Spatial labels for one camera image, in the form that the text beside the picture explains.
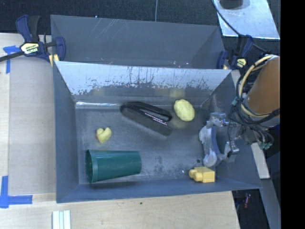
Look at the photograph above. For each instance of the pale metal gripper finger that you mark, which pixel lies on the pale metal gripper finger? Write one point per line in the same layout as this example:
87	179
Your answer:
214	160
206	137

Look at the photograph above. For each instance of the yellow toy building brick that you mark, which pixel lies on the yellow toy building brick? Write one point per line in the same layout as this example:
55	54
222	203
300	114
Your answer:
206	175

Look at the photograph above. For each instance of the yellow toy lemon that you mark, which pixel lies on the yellow toy lemon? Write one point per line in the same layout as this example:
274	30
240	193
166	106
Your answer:
184	110

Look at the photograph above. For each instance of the black oblong case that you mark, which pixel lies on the black oblong case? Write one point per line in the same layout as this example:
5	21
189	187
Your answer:
143	117

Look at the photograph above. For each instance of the grey metal bin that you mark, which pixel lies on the grey metal bin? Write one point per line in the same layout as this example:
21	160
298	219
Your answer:
133	159

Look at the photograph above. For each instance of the dark green plastic cup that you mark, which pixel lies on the dark green plastic cup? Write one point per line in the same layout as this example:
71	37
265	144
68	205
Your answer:
114	164

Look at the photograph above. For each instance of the small yellow toy duck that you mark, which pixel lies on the small yellow toy duck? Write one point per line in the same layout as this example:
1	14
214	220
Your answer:
104	135

